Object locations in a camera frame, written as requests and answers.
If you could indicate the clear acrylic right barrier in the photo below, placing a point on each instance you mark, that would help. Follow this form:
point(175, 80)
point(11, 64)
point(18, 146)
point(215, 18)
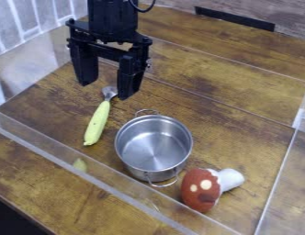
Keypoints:
point(283, 214)

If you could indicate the red plush mushroom toy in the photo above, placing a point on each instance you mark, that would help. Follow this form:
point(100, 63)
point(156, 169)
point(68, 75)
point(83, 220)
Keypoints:
point(203, 186)

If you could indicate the black bar on wall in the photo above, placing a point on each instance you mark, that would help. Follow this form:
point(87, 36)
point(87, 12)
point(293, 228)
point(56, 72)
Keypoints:
point(250, 22)

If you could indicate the stainless steel pot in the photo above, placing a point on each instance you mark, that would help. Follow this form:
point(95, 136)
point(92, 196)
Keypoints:
point(152, 145)

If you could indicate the clear acrylic front barrier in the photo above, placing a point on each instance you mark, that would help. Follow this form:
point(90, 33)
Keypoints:
point(138, 195)

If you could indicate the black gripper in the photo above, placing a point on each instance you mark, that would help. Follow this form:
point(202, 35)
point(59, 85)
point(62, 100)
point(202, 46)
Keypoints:
point(107, 35)

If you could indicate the clear acrylic barrier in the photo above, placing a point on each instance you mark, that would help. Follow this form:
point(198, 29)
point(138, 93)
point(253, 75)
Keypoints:
point(283, 214)
point(138, 195)

